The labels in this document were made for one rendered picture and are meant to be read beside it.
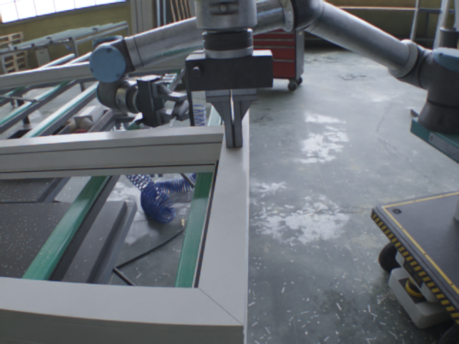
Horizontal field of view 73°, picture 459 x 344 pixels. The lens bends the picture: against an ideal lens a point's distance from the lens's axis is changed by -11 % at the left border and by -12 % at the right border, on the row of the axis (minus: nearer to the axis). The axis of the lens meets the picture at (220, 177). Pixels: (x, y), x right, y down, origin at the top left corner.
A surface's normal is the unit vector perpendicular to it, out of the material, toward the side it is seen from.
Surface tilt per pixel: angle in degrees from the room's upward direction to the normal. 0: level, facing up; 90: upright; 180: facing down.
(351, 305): 0
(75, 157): 90
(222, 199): 0
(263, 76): 90
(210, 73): 90
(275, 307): 0
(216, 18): 91
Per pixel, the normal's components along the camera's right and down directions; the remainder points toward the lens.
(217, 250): -0.07, -0.87
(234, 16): 0.25, 0.45
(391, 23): -0.04, 0.49
